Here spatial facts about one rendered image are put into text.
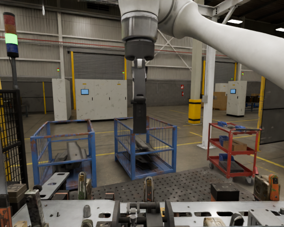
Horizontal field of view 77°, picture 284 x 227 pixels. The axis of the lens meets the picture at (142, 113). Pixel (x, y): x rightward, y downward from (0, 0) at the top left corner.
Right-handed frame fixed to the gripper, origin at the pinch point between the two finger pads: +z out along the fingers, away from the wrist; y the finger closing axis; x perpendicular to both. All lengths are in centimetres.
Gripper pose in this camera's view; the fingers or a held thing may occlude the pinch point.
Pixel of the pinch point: (139, 122)
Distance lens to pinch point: 47.4
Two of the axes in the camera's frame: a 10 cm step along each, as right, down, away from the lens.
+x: -10.0, 0.0, -0.1
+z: 0.0, 9.9, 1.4
